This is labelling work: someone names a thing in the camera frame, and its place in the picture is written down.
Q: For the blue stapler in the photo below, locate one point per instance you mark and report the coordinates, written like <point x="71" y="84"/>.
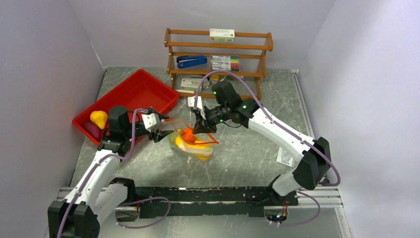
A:
<point x="190" y="61"/>

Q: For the white paper card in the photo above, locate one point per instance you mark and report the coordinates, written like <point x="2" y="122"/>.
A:
<point x="284" y="158"/>

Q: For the pack of coloured markers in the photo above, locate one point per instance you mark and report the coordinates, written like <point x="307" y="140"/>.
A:
<point x="229" y="63"/>

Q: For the orange red pepper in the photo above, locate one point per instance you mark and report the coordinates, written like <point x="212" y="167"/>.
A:
<point x="187" y="135"/>

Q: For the white staples box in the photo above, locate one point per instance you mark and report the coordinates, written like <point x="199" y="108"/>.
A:
<point x="190" y="84"/>

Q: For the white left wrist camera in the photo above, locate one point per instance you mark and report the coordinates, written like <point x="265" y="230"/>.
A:
<point x="151" y="121"/>

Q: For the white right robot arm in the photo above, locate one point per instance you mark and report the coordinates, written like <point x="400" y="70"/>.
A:
<point x="311" y="155"/>

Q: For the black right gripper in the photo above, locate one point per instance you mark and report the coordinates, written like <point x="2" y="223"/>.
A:
<point x="202" y="127"/>

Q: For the red plastic tray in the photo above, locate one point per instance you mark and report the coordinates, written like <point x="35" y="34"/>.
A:
<point x="139" y="90"/>

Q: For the purple eggplant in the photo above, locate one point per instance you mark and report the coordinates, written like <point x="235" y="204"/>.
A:
<point x="92" y="130"/>

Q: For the wooden three-tier shelf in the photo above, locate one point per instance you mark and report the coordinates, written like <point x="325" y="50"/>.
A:
<point x="197" y="52"/>

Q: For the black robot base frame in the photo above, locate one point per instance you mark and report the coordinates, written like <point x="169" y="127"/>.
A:
<point x="153" y="202"/>

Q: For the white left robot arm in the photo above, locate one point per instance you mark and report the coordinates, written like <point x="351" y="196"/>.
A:
<point x="83" y="210"/>

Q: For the yellow pear squash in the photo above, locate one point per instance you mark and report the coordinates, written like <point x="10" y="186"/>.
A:
<point x="99" y="118"/>

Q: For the clear zip top bag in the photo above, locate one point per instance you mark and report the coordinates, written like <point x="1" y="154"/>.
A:
<point x="177" y="125"/>

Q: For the yellow bell pepper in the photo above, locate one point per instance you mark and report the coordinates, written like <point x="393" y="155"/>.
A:
<point x="204" y="157"/>

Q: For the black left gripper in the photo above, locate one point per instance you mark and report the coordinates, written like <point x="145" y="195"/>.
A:
<point x="159" y="134"/>

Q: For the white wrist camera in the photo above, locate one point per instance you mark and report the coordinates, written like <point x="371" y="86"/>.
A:
<point x="151" y="121"/>
<point x="196" y="107"/>

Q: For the white box on top shelf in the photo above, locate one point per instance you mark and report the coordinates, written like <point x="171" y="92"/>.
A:
<point x="222" y="35"/>

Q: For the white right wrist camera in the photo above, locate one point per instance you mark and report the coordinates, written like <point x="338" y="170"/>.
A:
<point x="196" y="107"/>

